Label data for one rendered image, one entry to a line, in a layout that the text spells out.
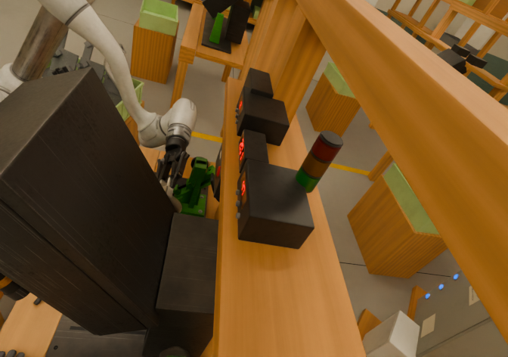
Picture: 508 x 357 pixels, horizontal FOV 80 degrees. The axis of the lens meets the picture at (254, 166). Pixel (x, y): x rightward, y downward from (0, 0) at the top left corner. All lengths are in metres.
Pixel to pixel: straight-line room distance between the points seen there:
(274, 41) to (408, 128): 1.01
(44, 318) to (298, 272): 0.85
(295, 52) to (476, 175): 0.66
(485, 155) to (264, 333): 0.39
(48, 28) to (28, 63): 0.19
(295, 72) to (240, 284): 0.59
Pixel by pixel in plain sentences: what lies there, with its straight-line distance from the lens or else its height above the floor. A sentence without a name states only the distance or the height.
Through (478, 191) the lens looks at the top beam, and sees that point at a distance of 0.30.
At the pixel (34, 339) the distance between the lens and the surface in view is 1.19.
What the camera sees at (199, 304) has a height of 1.24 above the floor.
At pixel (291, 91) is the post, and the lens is 0.93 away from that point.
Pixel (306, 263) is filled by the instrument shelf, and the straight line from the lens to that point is 0.63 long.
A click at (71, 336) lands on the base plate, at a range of 1.18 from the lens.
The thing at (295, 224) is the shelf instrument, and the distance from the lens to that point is 0.57.
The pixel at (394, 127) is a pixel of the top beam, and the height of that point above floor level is 1.87.
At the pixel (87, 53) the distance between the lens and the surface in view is 2.18.
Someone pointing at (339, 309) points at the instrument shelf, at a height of 1.54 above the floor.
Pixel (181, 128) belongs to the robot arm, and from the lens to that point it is 1.17.
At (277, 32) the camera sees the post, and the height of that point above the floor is 1.68.
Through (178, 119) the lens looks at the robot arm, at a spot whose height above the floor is 1.34.
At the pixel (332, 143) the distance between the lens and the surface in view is 0.59.
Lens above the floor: 2.01
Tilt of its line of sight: 38 degrees down
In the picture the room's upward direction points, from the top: 24 degrees clockwise
